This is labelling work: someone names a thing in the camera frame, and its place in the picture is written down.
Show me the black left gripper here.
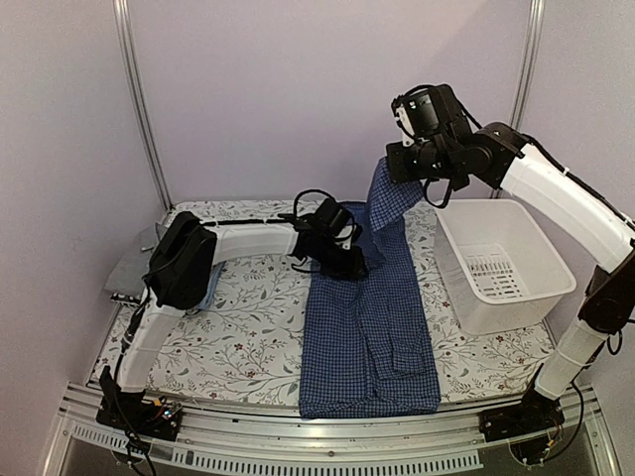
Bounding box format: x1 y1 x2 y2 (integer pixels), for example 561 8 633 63
314 236 369 280

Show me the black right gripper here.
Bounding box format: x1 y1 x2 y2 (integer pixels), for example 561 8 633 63
385 140 457 183

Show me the blue checked long sleeve shirt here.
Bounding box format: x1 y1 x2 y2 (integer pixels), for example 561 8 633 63
299 158 441 419

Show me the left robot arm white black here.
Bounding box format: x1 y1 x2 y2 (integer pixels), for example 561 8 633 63
99 208 367 430

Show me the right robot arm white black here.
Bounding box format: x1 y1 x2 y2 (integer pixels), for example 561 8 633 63
386 122 634 432

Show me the floral white tablecloth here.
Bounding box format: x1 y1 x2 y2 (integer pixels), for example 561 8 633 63
146 203 553 407

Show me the light blue folded shirt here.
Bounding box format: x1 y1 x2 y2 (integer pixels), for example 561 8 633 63
194 262 224 311

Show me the white plastic basket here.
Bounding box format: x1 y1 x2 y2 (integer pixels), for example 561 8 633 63
434 199 576 336

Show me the grey folded shirt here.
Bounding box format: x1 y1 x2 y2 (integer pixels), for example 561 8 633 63
104 223 167 298

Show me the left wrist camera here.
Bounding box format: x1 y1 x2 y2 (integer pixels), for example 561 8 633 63
313 198 357 250

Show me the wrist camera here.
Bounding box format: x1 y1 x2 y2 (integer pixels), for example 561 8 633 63
313 198 357 250
391 84 472 147

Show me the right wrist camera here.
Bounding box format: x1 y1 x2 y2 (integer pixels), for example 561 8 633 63
391 84 472 147

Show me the right aluminium frame post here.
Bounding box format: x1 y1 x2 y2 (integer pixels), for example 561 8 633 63
510 0 546 129

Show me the aluminium frame post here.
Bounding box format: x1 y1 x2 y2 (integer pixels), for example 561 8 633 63
113 0 174 210
510 0 546 129

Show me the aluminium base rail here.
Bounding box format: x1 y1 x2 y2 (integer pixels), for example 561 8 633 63
42 384 624 475

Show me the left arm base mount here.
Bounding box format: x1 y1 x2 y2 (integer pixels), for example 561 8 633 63
95 396 183 442

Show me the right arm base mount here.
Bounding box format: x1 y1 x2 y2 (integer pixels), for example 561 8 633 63
478 397 565 442

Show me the left aluminium frame post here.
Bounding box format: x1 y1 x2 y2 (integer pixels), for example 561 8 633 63
113 0 174 210

